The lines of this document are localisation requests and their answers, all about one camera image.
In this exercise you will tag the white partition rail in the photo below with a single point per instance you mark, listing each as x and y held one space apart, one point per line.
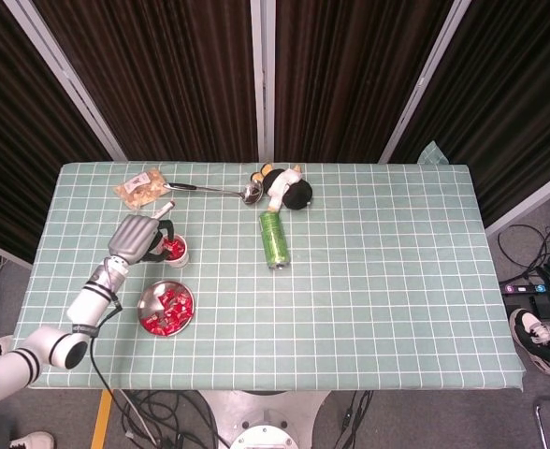
532 200
4 253

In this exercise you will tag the beige sneaker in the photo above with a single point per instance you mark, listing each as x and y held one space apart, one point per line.
4 345

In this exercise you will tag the clear snack bag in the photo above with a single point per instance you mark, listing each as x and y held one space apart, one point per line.
139 192

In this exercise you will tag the yellow floor tape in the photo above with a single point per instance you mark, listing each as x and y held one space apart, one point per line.
102 421

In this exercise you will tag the green drink can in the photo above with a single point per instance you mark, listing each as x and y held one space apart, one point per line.
274 238

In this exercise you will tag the red marker pen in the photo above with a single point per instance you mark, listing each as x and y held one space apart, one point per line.
165 209

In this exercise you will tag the white partition post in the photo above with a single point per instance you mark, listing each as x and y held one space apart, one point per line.
64 72
420 84
262 70

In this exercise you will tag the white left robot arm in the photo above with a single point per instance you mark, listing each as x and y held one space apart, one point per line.
90 299

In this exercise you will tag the black white plush toy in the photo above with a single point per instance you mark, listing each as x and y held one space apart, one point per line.
298 194

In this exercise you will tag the white paper cup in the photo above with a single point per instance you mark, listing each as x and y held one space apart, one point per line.
181 263

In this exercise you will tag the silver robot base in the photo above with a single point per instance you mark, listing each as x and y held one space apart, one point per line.
265 411

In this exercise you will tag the black white sneaker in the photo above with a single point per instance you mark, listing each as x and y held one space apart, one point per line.
537 337

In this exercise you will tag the dark brown curtain panel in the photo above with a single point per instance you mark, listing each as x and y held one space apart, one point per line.
13 117
513 93
172 70
350 70

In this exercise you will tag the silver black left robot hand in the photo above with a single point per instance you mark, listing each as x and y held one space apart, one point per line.
132 238

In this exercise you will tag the steel ladle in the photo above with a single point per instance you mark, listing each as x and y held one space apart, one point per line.
254 194

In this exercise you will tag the round steel plate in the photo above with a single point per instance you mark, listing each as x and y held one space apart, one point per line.
151 297

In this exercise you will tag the green checked tablecloth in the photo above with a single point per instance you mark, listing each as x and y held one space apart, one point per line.
350 280

